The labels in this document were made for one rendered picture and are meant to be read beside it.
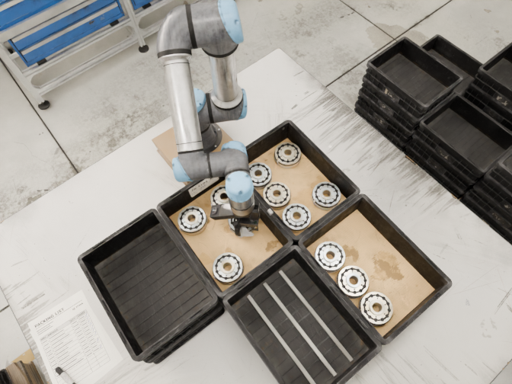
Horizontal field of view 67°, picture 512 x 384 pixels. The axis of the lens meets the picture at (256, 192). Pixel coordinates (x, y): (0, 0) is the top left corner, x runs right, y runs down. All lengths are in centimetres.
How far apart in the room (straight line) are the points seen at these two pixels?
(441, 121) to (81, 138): 224
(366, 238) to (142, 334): 82
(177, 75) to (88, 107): 194
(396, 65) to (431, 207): 99
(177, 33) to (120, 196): 81
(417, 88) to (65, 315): 197
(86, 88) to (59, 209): 152
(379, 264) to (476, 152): 110
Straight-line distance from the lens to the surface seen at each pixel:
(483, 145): 237
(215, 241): 139
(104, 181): 177
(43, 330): 166
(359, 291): 134
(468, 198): 231
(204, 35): 114
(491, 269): 169
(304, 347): 131
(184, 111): 112
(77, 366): 158
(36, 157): 294
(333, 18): 338
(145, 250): 144
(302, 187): 147
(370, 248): 142
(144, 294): 140
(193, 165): 112
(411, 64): 243
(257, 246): 138
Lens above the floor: 214
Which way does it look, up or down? 64 degrees down
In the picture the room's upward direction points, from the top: 5 degrees counter-clockwise
